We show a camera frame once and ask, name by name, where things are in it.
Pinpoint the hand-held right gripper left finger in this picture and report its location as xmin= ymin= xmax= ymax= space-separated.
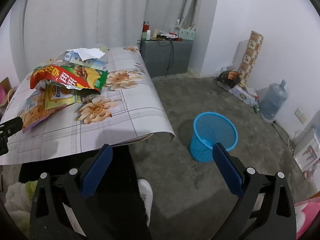
xmin=29 ymin=144 xmax=113 ymax=240

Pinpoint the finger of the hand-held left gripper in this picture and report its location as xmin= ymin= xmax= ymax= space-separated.
xmin=0 ymin=117 xmax=23 ymax=156

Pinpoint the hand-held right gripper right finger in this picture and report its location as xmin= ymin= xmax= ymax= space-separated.
xmin=212 ymin=142 xmax=297 ymax=240

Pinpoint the orange chip bag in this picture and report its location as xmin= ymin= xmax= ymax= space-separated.
xmin=19 ymin=90 xmax=68 ymax=133

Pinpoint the blue plastic wastebasket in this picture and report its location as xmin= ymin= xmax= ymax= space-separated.
xmin=189 ymin=112 xmax=238 ymax=162

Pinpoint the yellow orange snack packet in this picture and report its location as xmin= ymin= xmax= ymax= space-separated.
xmin=44 ymin=83 xmax=83 ymax=110

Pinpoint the red and green snack bag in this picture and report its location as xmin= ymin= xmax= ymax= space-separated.
xmin=29 ymin=64 xmax=108 ymax=96

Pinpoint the blue and white box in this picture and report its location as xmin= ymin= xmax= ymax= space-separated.
xmin=62 ymin=51 xmax=105 ymax=70

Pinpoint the white work glove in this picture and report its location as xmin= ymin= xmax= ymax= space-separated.
xmin=75 ymin=47 xmax=106 ymax=60

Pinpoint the person's black pants leg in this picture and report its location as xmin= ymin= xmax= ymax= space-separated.
xmin=19 ymin=145 xmax=153 ymax=240

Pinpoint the cardboard box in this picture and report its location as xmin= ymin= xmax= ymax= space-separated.
xmin=0 ymin=77 xmax=18 ymax=115

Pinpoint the white shoe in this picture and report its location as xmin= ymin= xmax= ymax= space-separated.
xmin=137 ymin=179 xmax=153 ymax=227

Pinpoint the floral tablecloth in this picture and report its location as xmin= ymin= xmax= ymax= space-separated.
xmin=0 ymin=45 xmax=176 ymax=165

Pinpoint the fluffy white green rug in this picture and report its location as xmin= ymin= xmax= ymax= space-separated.
xmin=4 ymin=180 xmax=38 ymax=238

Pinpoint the white patterned bag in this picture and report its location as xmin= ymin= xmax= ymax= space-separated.
xmin=229 ymin=84 xmax=259 ymax=105

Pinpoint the white appliance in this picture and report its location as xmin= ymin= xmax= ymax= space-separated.
xmin=293 ymin=127 xmax=320 ymax=173

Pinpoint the blue water jug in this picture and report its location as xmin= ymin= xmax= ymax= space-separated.
xmin=259 ymin=79 xmax=289 ymax=123

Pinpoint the dark snack bag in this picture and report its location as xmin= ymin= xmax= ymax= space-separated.
xmin=217 ymin=70 xmax=242 ymax=88

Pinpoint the pink cloth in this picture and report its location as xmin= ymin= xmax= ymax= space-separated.
xmin=294 ymin=196 xmax=320 ymax=240

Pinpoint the patterned wallpaper roll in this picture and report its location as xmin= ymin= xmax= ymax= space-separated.
xmin=237 ymin=31 xmax=264 ymax=85

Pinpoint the white board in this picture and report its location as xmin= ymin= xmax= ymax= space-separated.
xmin=235 ymin=40 xmax=250 ymax=68

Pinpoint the grey cabinet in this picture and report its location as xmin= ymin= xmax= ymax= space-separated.
xmin=140 ymin=39 xmax=193 ymax=78

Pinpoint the white curtain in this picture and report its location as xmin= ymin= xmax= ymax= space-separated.
xmin=9 ymin=0 xmax=220 ymax=85

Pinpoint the green desk organizer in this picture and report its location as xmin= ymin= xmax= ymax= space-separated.
xmin=175 ymin=26 xmax=196 ymax=41

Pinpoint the wall outlet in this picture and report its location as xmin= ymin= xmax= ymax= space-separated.
xmin=295 ymin=108 xmax=308 ymax=123

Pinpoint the black cable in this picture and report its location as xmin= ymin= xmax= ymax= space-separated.
xmin=159 ymin=40 xmax=175 ymax=70

